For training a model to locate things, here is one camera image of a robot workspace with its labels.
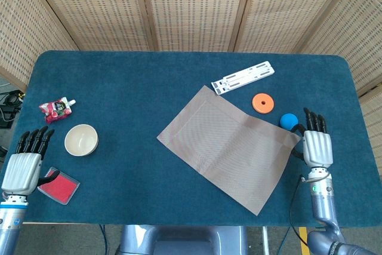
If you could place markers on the white table leg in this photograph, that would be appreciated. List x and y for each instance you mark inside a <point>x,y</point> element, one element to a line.
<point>265,241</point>

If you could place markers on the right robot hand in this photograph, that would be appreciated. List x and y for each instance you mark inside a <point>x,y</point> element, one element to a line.
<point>317,147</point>

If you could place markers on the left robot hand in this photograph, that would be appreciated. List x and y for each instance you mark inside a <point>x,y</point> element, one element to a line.
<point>21,171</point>

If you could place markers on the blue ball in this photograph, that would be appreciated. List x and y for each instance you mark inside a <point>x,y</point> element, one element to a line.
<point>288,120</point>

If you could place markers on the blue-grey robot torso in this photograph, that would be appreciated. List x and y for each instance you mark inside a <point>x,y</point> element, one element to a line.
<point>185,240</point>

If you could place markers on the red drink pouch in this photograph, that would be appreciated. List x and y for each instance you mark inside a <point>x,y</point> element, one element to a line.
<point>55,110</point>

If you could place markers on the brown woven placemat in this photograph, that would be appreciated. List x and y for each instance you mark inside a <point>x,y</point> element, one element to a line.
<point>226,147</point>

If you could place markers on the blue velvet tablecloth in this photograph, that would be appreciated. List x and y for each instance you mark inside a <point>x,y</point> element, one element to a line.
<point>134,93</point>

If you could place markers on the woven wooden folding screen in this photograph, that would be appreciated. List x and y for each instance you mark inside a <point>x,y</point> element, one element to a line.
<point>194,7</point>

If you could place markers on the beige round bowl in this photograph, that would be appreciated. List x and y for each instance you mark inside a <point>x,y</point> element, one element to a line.
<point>81,140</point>

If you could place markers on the orange disc with hole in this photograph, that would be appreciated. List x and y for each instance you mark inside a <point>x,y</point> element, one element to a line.
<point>258,106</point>

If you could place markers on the red stamp pad case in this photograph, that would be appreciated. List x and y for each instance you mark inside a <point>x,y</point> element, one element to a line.
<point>59,187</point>

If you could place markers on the white folding stand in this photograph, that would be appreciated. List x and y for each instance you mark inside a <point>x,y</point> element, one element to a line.
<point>243,77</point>

